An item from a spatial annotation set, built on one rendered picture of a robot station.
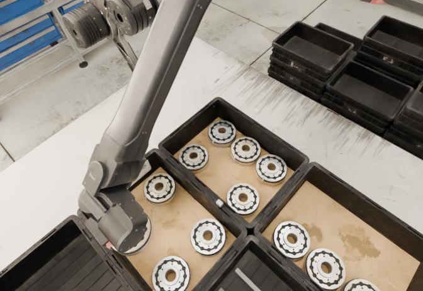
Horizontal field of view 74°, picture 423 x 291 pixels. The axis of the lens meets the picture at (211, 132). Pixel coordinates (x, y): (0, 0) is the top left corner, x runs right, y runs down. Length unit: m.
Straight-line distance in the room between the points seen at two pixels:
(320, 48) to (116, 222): 1.76
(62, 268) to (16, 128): 1.79
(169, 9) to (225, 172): 0.65
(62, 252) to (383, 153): 1.21
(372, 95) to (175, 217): 1.47
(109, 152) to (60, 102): 2.17
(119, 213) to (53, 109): 2.15
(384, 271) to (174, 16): 0.85
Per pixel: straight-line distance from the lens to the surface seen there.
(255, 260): 0.89
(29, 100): 2.79
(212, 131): 1.02
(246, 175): 0.97
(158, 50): 0.43
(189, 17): 0.42
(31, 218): 1.26
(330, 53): 2.01
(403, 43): 2.28
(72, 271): 0.98
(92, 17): 1.54
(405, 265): 1.01
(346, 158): 1.25
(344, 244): 0.95
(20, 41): 2.59
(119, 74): 2.65
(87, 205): 0.53
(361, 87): 2.02
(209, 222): 0.87
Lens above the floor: 1.69
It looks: 55 degrees down
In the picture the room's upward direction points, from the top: 4 degrees counter-clockwise
